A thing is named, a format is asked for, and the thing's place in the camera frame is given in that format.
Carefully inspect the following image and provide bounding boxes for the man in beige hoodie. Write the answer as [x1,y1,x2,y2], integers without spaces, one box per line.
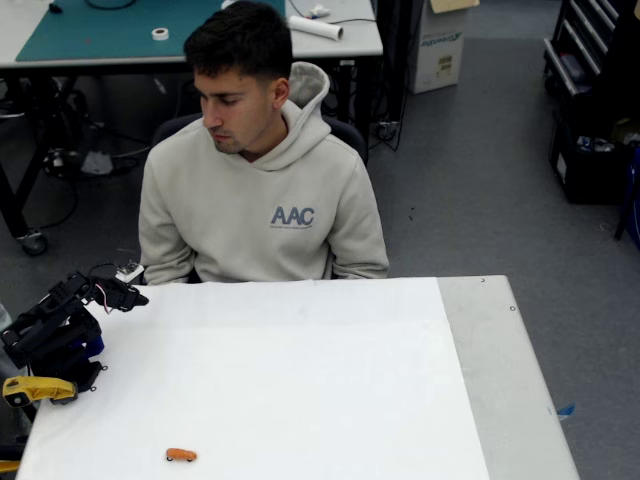
[138,0,390,286]

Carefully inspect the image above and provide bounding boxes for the green cutting mat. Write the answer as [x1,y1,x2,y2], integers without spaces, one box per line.
[14,0,287,63]

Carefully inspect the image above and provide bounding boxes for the white red servo wire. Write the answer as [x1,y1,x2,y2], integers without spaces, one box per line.
[92,281,119,316]

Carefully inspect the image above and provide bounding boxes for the white paper sheet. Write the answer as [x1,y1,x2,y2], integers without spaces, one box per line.
[16,276,491,480]

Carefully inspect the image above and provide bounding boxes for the yellow black clamp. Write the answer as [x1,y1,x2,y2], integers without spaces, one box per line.
[0,442,22,475]

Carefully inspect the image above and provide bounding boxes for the white paper roll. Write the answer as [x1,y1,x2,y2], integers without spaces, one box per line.
[287,14,345,42]

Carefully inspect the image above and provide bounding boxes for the white cardboard box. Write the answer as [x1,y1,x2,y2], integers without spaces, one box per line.
[407,0,466,95]

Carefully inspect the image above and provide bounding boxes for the blue metal frame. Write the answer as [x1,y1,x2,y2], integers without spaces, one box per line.
[613,144,640,241]

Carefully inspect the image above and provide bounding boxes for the white plastic bag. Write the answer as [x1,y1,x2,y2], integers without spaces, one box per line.
[81,149,113,176]

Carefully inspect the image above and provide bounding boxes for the manila folder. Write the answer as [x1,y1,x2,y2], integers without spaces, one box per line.
[429,0,480,14]

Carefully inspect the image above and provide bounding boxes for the black tool cabinet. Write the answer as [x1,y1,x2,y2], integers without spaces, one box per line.
[542,0,640,131]

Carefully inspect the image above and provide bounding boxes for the black office chair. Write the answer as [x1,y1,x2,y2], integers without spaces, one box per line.
[139,112,370,286]

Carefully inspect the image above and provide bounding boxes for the yellow table clamp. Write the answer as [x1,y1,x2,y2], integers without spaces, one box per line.
[2,376,80,407]

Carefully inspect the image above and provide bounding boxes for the black storage bin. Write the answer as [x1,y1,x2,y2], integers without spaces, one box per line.
[548,112,640,205]

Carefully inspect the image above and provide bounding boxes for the grey workbench with black legs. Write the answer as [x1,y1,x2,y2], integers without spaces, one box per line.
[0,0,385,257]

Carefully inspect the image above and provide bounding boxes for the white gripper camera module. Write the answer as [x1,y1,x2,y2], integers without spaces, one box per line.
[113,260,146,286]

